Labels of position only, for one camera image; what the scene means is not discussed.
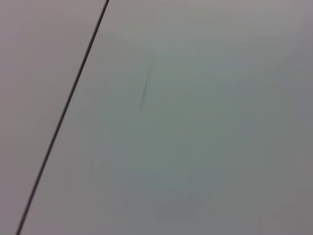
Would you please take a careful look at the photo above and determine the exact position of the clear document bag green zipper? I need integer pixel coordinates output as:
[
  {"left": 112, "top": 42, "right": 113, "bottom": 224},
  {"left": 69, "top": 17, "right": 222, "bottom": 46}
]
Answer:
[{"left": 92, "top": 22, "right": 313, "bottom": 235}]

